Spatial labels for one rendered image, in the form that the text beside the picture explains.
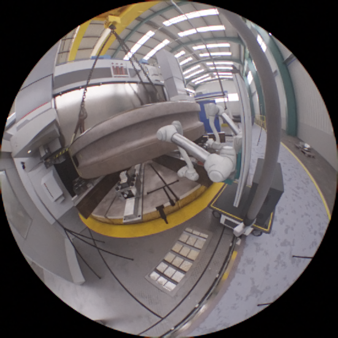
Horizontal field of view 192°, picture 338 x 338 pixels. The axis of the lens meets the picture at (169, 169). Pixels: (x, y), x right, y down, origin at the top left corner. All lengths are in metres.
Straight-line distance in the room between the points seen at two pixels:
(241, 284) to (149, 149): 2.32
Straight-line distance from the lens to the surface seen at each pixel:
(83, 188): 3.31
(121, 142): 1.84
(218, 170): 0.71
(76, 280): 2.28
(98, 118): 4.44
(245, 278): 1.51
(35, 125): 2.52
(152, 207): 1.58
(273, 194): 1.04
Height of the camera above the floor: 1.40
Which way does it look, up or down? 27 degrees down
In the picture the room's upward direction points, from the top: 16 degrees counter-clockwise
